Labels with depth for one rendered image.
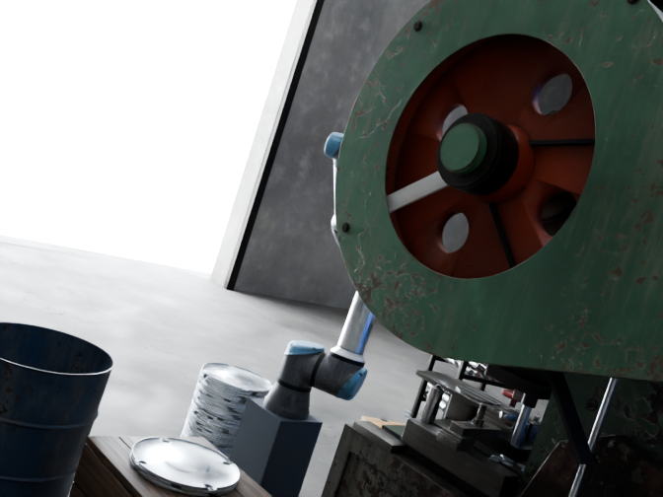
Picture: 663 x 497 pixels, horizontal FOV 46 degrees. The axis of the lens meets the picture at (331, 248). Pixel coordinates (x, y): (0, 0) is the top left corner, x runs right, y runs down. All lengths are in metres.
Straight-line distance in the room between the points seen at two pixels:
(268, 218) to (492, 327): 5.70
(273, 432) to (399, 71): 1.20
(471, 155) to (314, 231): 5.99
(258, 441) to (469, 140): 1.33
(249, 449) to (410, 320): 1.07
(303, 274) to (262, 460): 5.14
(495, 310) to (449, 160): 0.31
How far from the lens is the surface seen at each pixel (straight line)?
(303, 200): 7.31
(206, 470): 2.15
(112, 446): 2.21
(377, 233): 1.73
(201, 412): 3.13
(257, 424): 2.53
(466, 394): 2.04
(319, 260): 7.62
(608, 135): 1.47
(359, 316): 2.43
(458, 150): 1.56
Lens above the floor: 1.19
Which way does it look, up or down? 5 degrees down
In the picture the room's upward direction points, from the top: 18 degrees clockwise
